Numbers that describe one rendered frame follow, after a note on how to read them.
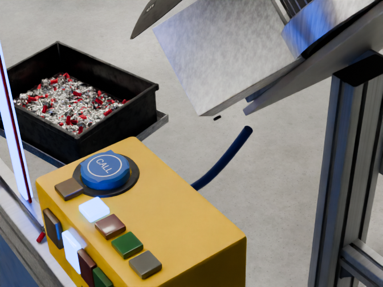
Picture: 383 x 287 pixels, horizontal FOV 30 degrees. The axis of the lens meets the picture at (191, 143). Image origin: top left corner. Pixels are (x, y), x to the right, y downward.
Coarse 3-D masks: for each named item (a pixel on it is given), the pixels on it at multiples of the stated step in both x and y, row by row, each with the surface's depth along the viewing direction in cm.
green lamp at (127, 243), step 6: (126, 234) 53; (132, 234) 53; (114, 240) 52; (120, 240) 52; (126, 240) 52; (132, 240) 52; (138, 240) 52; (114, 246) 52; (120, 246) 52; (126, 246) 52; (132, 246) 52; (138, 246) 52; (120, 252) 51; (126, 252) 51; (132, 252) 52; (126, 258) 52
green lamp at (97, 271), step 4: (96, 268) 53; (96, 272) 53; (100, 272) 53; (96, 276) 53; (100, 276) 52; (104, 276) 52; (96, 280) 53; (100, 280) 52; (104, 280) 52; (108, 280) 52; (96, 284) 53; (100, 284) 53; (104, 284) 52; (108, 284) 52; (112, 284) 52
